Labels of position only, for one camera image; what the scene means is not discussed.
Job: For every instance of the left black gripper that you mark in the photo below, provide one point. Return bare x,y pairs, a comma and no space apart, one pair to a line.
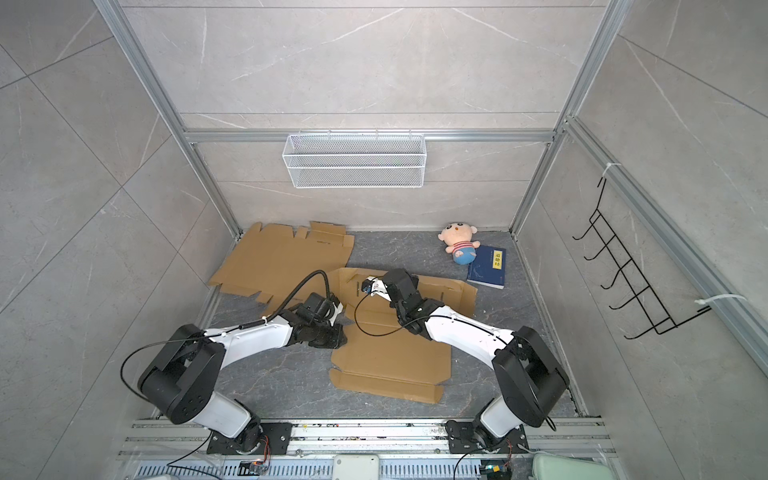
339,338

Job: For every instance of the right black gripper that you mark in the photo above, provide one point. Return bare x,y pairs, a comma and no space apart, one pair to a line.
417,280

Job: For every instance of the brown cardboard box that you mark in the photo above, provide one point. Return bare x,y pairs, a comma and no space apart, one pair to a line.
379,357

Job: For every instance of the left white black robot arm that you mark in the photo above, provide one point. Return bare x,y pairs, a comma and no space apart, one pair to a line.
180,381

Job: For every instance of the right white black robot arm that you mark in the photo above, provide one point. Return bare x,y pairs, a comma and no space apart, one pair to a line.
530,378

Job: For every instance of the white electrical box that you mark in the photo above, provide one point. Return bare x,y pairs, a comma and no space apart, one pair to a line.
356,467

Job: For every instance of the flat brown cardboard sheet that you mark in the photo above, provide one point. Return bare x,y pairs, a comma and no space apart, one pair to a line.
269,261

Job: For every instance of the plush doll striped shirt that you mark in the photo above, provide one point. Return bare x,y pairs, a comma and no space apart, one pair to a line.
458,238

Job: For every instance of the dark blue book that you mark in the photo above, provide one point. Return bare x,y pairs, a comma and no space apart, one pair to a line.
489,267

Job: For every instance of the pale green container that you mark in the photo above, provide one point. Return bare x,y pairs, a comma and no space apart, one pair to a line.
551,467

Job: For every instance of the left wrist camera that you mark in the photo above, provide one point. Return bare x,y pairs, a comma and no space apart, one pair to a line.
335,308

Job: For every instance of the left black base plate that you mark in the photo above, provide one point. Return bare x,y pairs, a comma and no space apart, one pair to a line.
270,437

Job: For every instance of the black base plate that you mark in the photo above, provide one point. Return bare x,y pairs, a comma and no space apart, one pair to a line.
270,437
464,437

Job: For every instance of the white wire mesh basket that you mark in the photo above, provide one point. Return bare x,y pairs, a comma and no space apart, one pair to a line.
349,161

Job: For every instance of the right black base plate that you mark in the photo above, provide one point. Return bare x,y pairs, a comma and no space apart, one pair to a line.
464,437

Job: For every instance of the aluminium mounting rail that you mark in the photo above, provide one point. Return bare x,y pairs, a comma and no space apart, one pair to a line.
313,438

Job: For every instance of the black wire hook rack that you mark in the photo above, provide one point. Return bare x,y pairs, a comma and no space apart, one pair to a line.
655,316

